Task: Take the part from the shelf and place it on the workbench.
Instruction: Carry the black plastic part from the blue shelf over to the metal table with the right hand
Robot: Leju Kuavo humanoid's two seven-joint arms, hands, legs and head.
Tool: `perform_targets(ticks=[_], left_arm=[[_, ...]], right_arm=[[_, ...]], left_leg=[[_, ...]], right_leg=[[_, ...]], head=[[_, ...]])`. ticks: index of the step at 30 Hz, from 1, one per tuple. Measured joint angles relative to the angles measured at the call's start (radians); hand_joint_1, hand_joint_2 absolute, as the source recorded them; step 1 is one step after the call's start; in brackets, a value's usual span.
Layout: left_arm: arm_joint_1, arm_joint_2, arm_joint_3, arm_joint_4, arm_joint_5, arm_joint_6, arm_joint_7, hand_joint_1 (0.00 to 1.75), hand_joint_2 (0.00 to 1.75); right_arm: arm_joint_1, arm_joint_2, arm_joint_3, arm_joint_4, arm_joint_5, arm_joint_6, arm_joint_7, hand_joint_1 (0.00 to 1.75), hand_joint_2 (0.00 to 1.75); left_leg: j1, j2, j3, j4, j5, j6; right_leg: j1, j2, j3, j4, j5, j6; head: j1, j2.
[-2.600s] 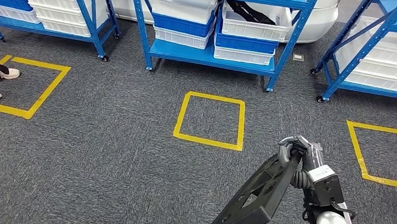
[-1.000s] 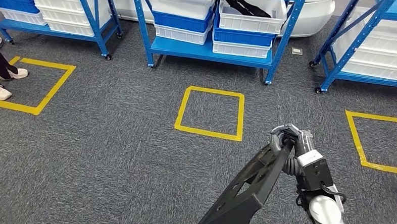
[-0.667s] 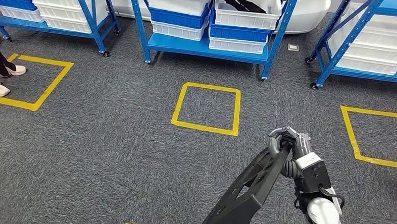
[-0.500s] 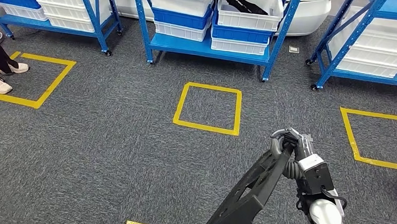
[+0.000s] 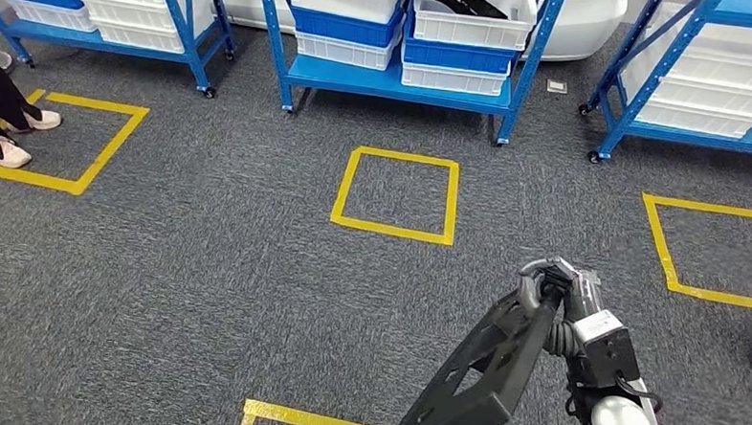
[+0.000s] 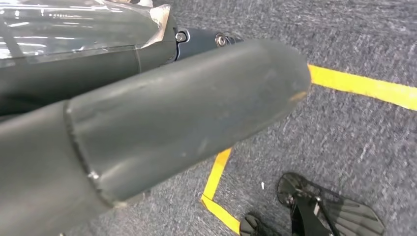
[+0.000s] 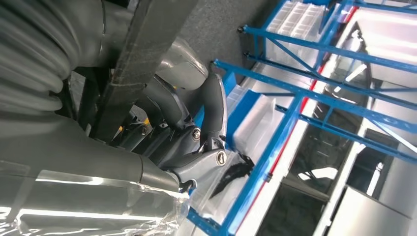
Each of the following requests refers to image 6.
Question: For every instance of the yellow floor tape square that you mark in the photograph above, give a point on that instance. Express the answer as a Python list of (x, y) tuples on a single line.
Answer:
[(358, 85)]

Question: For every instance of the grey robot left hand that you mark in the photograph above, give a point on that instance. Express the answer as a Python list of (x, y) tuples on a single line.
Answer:
[(163, 114)]

